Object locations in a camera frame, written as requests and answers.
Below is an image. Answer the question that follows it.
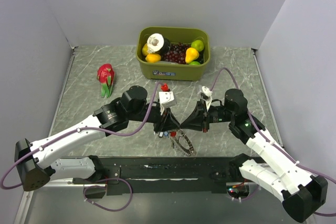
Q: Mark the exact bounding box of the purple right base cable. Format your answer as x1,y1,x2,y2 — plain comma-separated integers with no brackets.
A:
230,184,263,204

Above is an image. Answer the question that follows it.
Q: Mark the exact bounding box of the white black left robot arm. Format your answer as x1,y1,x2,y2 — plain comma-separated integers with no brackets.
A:
14,85,180,191

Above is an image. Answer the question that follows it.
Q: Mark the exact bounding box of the green fruit toy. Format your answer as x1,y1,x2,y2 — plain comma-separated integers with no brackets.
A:
189,61,201,66

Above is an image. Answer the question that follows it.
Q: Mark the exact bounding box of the dark red grape bunch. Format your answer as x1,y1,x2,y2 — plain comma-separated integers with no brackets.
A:
161,43,190,65

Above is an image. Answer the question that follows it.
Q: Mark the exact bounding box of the white black cylinder roll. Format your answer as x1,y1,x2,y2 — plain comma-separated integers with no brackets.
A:
146,33,171,55

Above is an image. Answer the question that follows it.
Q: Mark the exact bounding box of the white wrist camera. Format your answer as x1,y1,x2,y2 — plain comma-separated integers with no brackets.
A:
159,83,177,115
198,86,213,112

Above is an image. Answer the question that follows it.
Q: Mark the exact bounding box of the large silver toothed keyring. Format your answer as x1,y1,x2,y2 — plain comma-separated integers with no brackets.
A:
170,129,196,157

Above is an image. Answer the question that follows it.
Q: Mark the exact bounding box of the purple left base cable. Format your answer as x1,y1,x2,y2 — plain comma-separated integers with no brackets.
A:
82,177,133,211

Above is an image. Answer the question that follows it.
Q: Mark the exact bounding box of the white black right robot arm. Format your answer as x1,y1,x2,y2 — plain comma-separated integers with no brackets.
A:
181,86,328,223

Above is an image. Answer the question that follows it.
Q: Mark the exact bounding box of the orange yellow mango toy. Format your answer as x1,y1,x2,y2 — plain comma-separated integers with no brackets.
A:
145,53,161,63

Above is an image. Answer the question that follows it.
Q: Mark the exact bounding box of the green lime toy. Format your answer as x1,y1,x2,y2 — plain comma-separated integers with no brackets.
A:
191,39,205,52

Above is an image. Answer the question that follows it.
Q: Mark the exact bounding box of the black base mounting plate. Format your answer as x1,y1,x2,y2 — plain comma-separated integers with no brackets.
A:
72,157,266,196

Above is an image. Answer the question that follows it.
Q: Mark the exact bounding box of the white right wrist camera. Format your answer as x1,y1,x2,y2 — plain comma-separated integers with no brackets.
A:
198,86,213,112

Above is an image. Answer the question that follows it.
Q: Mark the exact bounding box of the red dragon fruit toy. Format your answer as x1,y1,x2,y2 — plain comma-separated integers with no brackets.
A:
97,63,115,98

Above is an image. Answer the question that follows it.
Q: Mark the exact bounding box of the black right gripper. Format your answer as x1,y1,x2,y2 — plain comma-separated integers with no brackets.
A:
180,98,234,133

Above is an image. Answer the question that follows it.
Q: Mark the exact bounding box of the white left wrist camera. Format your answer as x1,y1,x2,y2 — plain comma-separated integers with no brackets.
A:
159,83,177,115

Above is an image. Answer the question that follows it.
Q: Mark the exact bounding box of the yellow lemon toy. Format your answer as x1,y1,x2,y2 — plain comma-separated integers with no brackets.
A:
141,44,149,57

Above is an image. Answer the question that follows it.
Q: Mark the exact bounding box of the aluminium rail frame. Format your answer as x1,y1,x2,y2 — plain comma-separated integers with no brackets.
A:
14,176,85,224

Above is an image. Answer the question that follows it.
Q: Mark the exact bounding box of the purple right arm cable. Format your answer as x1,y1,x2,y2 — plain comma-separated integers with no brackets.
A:
208,67,336,217

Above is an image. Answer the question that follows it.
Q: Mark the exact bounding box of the olive green plastic bin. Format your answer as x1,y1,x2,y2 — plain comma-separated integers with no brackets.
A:
136,26,211,81

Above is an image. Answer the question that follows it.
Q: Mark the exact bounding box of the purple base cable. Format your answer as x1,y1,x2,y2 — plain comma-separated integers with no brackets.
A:
82,177,133,211
230,184,263,204

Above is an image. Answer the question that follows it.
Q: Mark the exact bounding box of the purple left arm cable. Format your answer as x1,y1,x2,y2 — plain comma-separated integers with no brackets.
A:
0,81,169,190

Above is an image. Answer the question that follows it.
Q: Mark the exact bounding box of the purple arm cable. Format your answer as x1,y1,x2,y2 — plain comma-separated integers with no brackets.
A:
208,67,336,217
0,81,169,190

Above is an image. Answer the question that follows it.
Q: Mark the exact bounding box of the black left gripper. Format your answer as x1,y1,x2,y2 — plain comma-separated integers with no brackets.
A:
128,103,181,133

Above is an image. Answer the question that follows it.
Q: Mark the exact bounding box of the yellow pear toy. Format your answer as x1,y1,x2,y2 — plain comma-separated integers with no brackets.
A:
185,47,200,64

